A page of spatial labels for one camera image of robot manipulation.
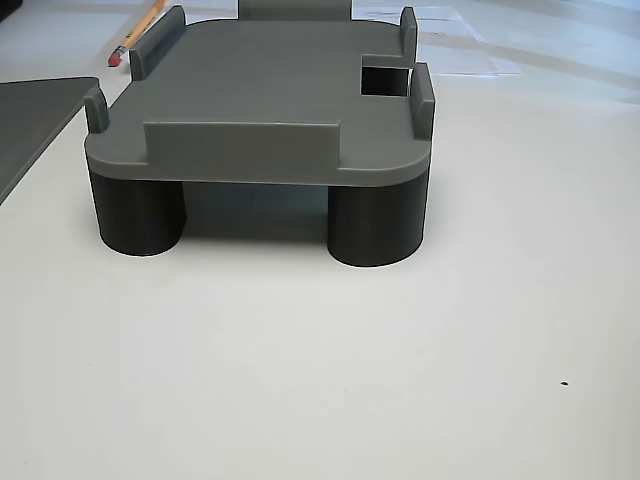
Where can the black box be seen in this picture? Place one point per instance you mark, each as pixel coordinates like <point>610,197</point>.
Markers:
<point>9,7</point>

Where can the dark grey mat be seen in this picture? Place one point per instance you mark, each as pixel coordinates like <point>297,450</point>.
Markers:
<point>30,120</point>

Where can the grey holder with black legs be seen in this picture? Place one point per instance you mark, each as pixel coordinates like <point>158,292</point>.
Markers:
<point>260,75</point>

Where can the white paper sheet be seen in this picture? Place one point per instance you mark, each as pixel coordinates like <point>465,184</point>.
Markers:
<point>440,20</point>

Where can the yellow pencil with pink eraser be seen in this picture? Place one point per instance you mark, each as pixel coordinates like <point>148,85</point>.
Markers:
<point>137,27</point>

